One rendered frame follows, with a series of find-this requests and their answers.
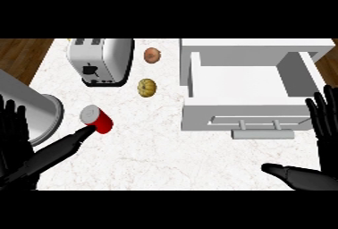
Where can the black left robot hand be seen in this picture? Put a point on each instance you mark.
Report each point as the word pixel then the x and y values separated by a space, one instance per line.
pixel 48 155

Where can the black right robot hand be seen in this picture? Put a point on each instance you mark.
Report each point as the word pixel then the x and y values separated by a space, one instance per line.
pixel 327 140

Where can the red can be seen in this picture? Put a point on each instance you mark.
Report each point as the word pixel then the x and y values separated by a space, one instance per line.
pixel 101 120

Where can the white open drawer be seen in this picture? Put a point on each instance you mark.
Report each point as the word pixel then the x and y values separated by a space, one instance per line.
pixel 238 85

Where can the white drawer front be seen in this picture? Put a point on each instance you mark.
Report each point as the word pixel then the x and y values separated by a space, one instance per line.
pixel 196 117

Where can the grey cylindrical appliance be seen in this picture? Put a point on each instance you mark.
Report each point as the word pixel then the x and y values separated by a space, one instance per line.
pixel 32 107

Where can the silver toaster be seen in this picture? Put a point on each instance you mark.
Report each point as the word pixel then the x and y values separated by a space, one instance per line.
pixel 103 61

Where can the white cabinet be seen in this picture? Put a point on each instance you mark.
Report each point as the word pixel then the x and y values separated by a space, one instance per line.
pixel 247 46

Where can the brown round potato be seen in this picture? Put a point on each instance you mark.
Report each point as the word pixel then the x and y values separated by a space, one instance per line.
pixel 153 55

